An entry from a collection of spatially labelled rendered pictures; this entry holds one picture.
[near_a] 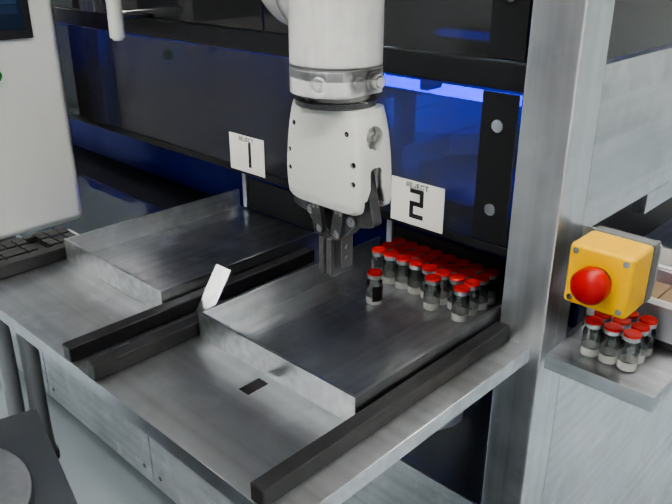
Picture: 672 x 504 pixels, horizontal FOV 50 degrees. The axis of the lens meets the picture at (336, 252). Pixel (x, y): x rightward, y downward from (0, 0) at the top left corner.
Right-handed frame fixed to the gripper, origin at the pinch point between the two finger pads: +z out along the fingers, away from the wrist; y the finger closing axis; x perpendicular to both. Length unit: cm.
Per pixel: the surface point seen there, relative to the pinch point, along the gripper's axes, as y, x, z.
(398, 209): 10.3, -22.7, 4.1
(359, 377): -0.2, -3.6, 16.4
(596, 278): -18.6, -19.7, 3.6
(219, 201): 54, -26, 14
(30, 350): 99, -5, 56
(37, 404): 99, -4, 69
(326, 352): 6.2, -4.8, 16.4
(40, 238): 78, -3, 22
